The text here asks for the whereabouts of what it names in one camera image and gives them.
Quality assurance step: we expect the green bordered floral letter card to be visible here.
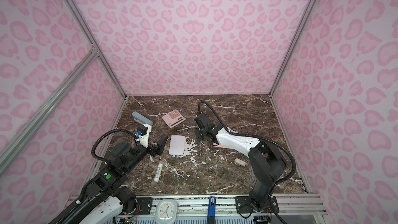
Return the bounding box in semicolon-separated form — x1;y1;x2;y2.
169;135;186;156

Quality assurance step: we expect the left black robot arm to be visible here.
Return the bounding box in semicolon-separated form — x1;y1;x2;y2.
51;128;169;224

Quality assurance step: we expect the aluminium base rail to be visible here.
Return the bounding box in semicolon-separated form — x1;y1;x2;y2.
57;194;327;224

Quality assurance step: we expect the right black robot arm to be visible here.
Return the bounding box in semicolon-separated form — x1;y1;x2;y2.
194;101;296;212

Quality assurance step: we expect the small beige eraser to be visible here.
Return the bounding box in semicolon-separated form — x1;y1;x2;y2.
234;159;246;167

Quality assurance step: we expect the pink calculator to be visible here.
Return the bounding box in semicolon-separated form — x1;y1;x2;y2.
162;110;186;128

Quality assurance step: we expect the peach paper envelope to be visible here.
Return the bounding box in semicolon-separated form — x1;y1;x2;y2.
214;143;233;149

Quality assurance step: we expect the white glue stick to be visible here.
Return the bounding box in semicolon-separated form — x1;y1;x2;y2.
154;161;164;182

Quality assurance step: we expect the grey blue stapler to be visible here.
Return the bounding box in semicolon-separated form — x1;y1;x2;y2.
131;112;153;126

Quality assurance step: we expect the white analog clock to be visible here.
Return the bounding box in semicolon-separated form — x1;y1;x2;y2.
154;199;178;224

